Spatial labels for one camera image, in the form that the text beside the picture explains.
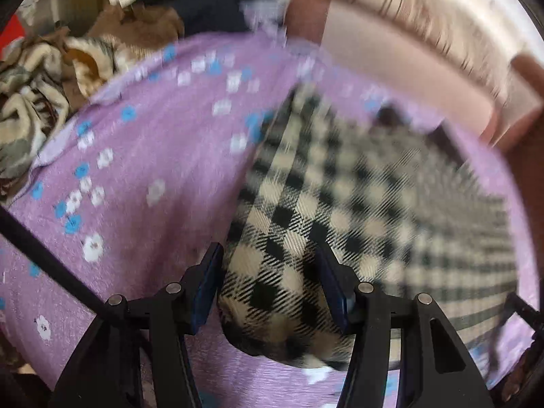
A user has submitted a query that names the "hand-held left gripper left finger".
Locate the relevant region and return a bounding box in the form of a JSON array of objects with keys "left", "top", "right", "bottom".
[{"left": 49, "top": 242, "right": 224, "bottom": 408}]

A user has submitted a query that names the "red object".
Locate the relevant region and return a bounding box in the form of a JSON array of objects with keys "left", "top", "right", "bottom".
[{"left": 3, "top": 14, "right": 25, "bottom": 59}]

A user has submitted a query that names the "black cable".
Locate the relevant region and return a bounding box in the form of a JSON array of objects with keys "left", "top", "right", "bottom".
[{"left": 0, "top": 207, "right": 112, "bottom": 309}]

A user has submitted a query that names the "dark navy garment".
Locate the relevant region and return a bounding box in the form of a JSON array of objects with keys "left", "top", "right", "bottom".
[{"left": 173, "top": 0, "right": 282, "bottom": 35}]

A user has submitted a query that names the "brown garment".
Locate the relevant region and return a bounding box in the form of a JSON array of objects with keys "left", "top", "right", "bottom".
[{"left": 87, "top": 3, "right": 186, "bottom": 44}]

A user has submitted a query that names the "tiger print blanket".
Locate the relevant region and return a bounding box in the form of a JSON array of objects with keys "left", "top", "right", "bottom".
[{"left": 0, "top": 30, "right": 143, "bottom": 205}]

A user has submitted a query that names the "striped floral bolster pillow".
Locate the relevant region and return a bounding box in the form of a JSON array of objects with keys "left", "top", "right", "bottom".
[{"left": 314, "top": 0, "right": 517, "bottom": 96}]

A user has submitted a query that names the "person's right hand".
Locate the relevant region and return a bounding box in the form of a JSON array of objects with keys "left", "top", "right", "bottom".
[{"left": 495, "top": 340, "right": 542, "bottom": 402}]

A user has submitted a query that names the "purple floral bedsheet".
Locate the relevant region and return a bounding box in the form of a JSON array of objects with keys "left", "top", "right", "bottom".
[{"left": 0, "top": 30, "right": 540, "bottom": 408}]

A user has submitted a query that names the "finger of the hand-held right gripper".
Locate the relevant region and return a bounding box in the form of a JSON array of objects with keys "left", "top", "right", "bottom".
[{"left": 504, "top": 292, "right": 544, "bottom": 333}]

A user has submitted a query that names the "clear plastic bag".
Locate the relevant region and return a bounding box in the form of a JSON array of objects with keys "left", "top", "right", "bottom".
[{"left": 239, "top": 0, "right": 290, "bottom": 40}]

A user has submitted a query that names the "black and cream checked coat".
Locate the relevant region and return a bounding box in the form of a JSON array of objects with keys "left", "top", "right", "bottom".
[{"left": 217, "top": 85, "right": 524, "bottom": 370}]

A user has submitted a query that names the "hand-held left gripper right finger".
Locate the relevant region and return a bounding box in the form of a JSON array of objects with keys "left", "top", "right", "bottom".
[{"left": 314, "top": 242, "right": 496, "bottom": 408}]

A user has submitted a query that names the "pink and brown padded headboard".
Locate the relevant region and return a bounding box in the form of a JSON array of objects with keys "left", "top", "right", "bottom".
[{"left": 284, "top": 0, "right": 544, "bottom": 151}]

